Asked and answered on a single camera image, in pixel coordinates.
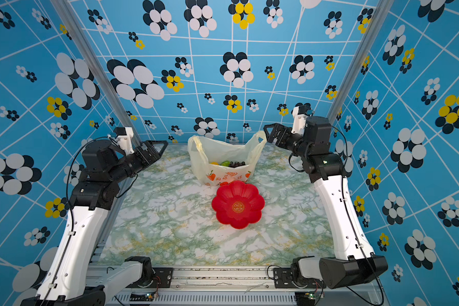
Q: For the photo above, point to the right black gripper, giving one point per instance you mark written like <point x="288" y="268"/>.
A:
<point x="288" y="134"/>

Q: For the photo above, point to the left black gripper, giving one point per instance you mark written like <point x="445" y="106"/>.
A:
<point x="153" y="154"/>

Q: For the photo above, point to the yellowish plastic bag orange print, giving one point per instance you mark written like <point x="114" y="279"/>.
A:
<point x="202" y="151"/>

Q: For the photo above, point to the red flower-shaped plate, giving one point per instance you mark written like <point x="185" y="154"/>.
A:
<point x="238" y="204"/>

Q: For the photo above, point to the dark purple grapes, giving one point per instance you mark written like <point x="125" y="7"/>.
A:
<point x="237" y="164"/>

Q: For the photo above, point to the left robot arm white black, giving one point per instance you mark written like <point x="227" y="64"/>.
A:
<point x="107" y="163"/>

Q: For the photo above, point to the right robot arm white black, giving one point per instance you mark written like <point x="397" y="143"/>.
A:
<point x="354" y="261"/>

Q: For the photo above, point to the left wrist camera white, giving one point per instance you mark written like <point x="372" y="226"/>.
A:
<point x="124" y="136"/>

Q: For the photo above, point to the left corner aluminium post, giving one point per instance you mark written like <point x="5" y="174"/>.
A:
<point x="66" y="14"/>

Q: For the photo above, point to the corner aluminium post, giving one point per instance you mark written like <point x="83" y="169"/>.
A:
<point x="66" y="14"/>
<point x="380" y="14"/>

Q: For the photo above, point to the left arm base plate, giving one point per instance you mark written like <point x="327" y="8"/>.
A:
<point x="158" y="278"/>

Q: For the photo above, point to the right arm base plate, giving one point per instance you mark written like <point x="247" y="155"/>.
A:
<point x="283" y="279"/>

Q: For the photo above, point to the aluminium front rail frame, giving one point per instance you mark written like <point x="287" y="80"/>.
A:
<point x="227" y="285"/>

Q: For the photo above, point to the right corner aluminium post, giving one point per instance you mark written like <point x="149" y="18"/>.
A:
<point x="380" y="14"/>

